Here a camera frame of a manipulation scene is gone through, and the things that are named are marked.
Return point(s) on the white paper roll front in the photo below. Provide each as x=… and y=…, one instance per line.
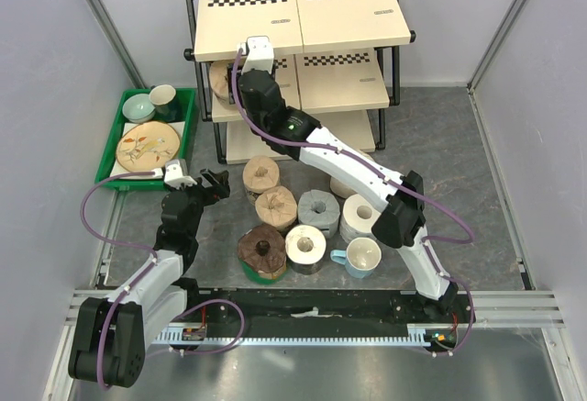
x=305, y=249

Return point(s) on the green plastic tray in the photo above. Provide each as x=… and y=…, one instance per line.
x=186, y=128

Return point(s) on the cream wrapped tied roll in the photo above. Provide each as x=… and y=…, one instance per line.
x=340, y=189

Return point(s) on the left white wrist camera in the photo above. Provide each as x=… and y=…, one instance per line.
x=176, y=175

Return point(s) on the round painted bird plate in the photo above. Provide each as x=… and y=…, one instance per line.
x=147, y=147

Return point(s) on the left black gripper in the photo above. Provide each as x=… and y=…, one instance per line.
x=210, y=194

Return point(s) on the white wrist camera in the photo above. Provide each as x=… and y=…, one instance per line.
x=259, y=54
x=176, y=175

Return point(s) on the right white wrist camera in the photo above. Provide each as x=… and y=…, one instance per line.
x=259, y=54

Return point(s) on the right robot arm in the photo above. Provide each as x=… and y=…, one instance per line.
x=398, y=198

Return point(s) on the white paper roll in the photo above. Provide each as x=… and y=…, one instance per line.
x=357, y=219
x=305, y=249

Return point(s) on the black frame beige shelf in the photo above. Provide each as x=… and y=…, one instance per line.
x=336, y=60

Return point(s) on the dark brown wrapped roll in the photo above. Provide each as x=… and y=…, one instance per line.
x=261, y=253

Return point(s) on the light blue white mug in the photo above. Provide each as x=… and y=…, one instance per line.
x=360, y=258

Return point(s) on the tan roll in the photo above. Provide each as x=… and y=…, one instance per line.
x=219, y=80
x=277, y=207
x=260, y=174

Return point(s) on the dark green white cup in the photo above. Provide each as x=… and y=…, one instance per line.
x=165, y=100

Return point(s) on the grey wrapped paper roll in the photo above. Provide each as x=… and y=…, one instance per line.
x=321, y=210

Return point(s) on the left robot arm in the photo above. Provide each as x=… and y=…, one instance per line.
x=112, y=333

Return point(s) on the pale celadon bowl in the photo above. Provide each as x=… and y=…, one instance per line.
x=138, y=109

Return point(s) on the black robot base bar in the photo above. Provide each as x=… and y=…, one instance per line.
x=273, y=313

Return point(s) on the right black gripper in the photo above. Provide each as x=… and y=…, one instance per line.
x=269, y=75

